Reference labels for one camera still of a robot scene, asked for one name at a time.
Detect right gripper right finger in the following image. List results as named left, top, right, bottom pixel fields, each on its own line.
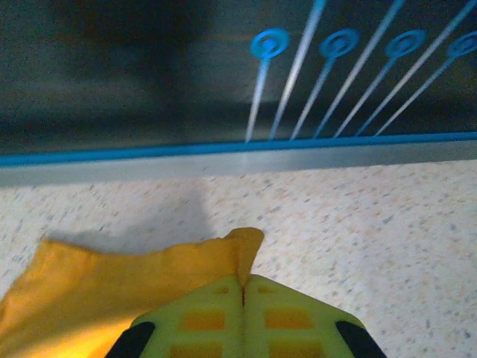
left=243, top=274, right=389, bottom=358

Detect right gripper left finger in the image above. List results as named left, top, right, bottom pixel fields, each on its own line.
left=106, top=274, right=246, bottom=358

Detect yellow t-shirt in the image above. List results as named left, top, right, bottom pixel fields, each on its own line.
left=0, top=226, right=265, bottom=358

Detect blue-trimmed table edge rail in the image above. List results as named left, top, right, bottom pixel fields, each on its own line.
left=0, top=132, right=477, bottom=189

